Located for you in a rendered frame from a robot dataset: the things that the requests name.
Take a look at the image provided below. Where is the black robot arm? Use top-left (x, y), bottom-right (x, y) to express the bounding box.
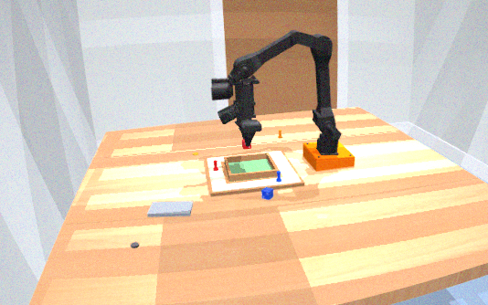
top-left (211, 30), bottom-right (341, 155)

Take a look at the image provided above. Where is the blue die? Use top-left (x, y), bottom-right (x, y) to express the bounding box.
top-left (261, 187), bottom-right (274, 200)

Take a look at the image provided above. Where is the red die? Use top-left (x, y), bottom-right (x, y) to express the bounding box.
top-left (242, 140), bottom-right (251, 150)

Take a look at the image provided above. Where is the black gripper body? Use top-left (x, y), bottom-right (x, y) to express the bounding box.
top-left (234, 98), bottom-right (262, 133)

